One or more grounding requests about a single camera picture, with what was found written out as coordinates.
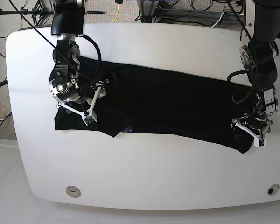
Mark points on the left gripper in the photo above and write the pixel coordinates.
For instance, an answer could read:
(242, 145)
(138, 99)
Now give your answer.
(252, 124)

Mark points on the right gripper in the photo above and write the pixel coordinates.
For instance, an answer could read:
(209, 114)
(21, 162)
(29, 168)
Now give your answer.
(76, 98)

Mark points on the black T-shirt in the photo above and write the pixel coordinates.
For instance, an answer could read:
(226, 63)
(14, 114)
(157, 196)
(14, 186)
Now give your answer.
(148, 100)

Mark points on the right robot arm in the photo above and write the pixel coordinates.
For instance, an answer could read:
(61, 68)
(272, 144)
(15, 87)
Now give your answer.
(66, 56)

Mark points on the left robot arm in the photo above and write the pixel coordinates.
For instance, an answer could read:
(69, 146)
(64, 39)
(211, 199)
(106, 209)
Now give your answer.
(259, 30)

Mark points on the black tripod stand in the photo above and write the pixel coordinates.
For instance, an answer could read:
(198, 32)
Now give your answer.
(11, 11)

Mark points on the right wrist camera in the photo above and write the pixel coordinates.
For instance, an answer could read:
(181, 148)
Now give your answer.
(90, 118)

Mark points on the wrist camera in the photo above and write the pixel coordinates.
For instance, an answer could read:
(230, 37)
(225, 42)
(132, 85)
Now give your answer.
(259, 142)
(90, 118)

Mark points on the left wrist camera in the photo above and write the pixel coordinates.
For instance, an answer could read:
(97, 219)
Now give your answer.
(259, 142)

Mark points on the table cable grommet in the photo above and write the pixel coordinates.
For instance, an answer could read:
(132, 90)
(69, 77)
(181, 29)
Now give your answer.
(273, 189)
(73, 192)

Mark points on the grey metal base frame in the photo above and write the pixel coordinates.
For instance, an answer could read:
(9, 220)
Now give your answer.
(207, 13)

